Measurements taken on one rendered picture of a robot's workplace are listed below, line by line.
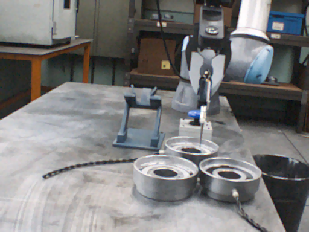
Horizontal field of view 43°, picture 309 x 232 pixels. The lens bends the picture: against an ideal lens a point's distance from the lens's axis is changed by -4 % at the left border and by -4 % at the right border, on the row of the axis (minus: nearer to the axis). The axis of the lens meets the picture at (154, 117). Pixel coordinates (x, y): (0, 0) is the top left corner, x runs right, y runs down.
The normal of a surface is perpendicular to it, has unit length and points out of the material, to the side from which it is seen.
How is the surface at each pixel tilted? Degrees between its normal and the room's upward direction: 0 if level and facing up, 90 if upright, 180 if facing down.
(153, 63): 92
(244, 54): 73
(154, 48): 97
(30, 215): 0
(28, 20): 90
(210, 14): 32
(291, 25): 90
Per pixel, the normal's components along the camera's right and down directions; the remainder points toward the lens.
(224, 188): -0.30, 0.22
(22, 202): 0.08, -0.97
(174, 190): 0.23, 0.26
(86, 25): -0.08, 0.24
